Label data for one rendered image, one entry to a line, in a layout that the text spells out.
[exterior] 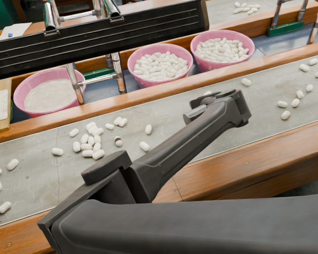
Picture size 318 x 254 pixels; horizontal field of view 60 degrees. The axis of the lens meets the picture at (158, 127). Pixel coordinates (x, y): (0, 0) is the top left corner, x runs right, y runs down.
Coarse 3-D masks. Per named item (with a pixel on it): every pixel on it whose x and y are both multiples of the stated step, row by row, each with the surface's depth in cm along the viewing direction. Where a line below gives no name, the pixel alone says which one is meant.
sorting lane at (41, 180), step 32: (288, 64) 110; (192, 96) 100; (256, 96) 98; (288, 96) 97; (64, 128) 93; (128, 128) 91; (160, 128) 90; (256, 128) 87; (288, 128) 87; (0, 160) 85; (32, 160) 84; (64, 160) 83; (96, 160) 82; (192, 160) 80; (0, 192) 77; (32, 192) 76; (64, 192) 76; (0, 224) 70
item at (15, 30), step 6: (18, 24) 143; (24, 24) 142; (30, 24) 141; (6, 30) 138; (12, 30) 138; (18, 30) 137; (24, 30) 137; (0, 36) 134; (6, 36) 134; (12, 36) 133
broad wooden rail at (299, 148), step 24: (264, 144) 80; (288, 144) 79; (312, 144) 79; (192, 168) 75; (216, 168) 75; (240, 168) 75; (264, 168) 74; (288, 168) 76; (312, 168) 83; (168, 192) 71; (192, 192) 71; (216, 192) 71; (240, 192) 77; (264, 192) 83; (0, 240) 65; (24, 240) 64
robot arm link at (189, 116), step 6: (228, 90) 64; (234, 90) 62; (216, 96) 66; (222, 96) 63; (198, 108) 68; (204, 108) 68; (186, 114) 68; (192, 114) 67; (198, 114) 66; (186, 120) 70; (192, 120) 66; (240, 126) 63
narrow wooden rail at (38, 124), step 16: (304, 48) 112; (240, 64) 107; (256, 64) 107; (272, 64) 107; (176, 80) 103; (192, 80) 102; (208, 80) 102; (224, 80) 104; (128, 96) 98; (144, 96) 97; (160, 96) 99; (64, 112) 94; (80, 112) 94; (96, 112) 94; (16, 128) 90; (32, 128) 90; (48, 128) 92
